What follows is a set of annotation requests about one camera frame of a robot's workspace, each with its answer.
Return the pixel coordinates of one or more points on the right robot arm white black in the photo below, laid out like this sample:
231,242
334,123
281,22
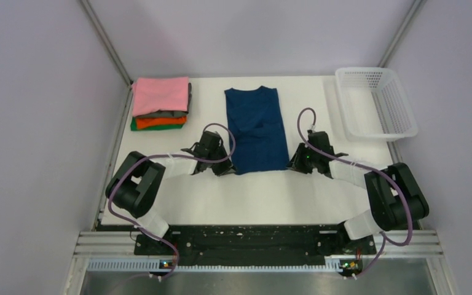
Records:
394,197

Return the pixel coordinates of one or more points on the aluminium frame rail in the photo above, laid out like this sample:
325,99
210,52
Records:
424,244

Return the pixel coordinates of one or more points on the green folded t shirt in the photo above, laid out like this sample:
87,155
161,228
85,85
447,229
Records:
138,126

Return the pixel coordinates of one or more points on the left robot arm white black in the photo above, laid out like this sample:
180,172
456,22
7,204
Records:
135,185

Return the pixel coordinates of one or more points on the grey folded t shirt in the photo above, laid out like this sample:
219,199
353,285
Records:
172,114

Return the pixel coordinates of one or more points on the white slotted cable duct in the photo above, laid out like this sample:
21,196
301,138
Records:
157,265

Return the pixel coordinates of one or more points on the dark blue t shirt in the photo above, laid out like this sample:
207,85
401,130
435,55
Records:
254,118

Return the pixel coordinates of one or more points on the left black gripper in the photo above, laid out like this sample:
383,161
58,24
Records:
226,168

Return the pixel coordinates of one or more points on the white plastic basket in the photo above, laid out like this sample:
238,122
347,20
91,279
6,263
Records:
373,105

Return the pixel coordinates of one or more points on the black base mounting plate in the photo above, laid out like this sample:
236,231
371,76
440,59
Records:
299,245

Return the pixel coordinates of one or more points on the orange folded t shirt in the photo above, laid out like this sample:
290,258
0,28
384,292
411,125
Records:
160,121

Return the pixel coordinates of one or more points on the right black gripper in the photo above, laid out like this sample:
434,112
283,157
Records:
296,163

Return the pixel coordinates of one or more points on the pink folded t shirt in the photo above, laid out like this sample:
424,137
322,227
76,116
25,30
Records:
152,95

